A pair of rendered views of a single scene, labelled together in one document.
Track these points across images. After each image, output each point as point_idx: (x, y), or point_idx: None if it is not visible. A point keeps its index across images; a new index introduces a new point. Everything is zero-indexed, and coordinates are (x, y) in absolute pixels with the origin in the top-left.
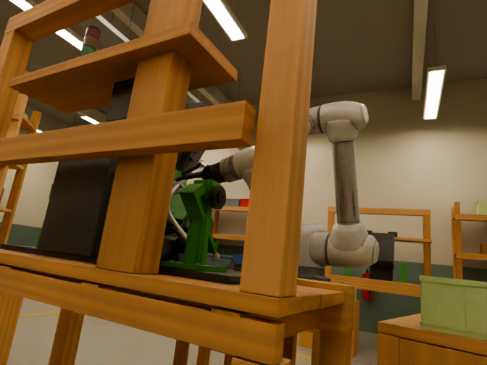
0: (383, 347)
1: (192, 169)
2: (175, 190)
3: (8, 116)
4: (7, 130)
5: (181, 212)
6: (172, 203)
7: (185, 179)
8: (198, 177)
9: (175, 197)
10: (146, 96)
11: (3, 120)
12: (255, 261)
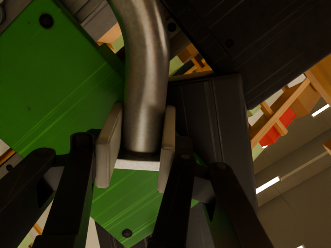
0: None
1: (251, 238)
2: (142, 98)
3: (330, 89)
4: (314, 75)
5: (14, 82)
6: (83, 66)
7: (176, 166)
8: (152, 243)
9: (95, 111)
10: None
11: (328, 80)
12: None
